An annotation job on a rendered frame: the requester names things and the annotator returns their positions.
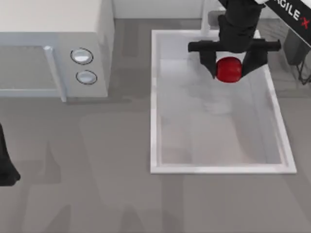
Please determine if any red apple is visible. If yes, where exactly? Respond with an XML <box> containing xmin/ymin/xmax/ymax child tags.
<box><xmin>215</xmin><ymin>56</ymin><xmax>243</xmax><ymax>84</ymax></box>

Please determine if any white tap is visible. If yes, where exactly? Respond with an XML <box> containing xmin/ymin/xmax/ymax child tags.
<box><xmin>201</xmin><ymin>9</ymin><xmax>227</xmax><ymax>37</ymax></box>

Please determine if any white sink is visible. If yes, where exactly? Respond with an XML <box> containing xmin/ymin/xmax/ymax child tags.
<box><xmin>150</xmin><ymin>29</ymin><xmax>298</xmax><ymax>174</ymax></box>

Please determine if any small round microwave knob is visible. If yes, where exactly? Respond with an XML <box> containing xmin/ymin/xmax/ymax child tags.
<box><xmin>75</xmin><ymin>69</ymin><xmax>98</xmax><ymax>86</ymax></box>

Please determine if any large round microwave knob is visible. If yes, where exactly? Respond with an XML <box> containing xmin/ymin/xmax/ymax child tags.
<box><xmin>69</xmin><ymin>47</ymin><xmax>94</xmax><ymax>66</ymax></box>

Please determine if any pale microwave oven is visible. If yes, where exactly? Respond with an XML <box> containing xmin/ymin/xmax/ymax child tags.
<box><xmin>0</xmin><ymin>0</ymin><xmax>115</xmax><ymax>103</ymax></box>

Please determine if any microwave glass door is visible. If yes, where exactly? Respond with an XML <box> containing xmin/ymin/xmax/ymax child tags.
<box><xmin>0</xmin><ymin>45</ymin><xmax>64</xmax><ymax>98</ymax></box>

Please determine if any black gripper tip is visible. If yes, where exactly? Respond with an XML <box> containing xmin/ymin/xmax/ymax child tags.
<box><xmin>0</xmin><ymin>123</ymin><xmax>21</xmax><ymax>187</ymax></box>

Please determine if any grey box on wire frame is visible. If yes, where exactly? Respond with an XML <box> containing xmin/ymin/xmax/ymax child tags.
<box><xmin>283</xmin><ymin>26</ymin><xmax>311</xmax><ymax>86</ymax></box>

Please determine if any pale microwave door handle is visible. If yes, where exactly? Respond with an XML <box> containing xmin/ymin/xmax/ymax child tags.
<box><xmin>43</xmin><ymin>45</ymin><xmax>68</xmax><ymax>103</ymax></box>

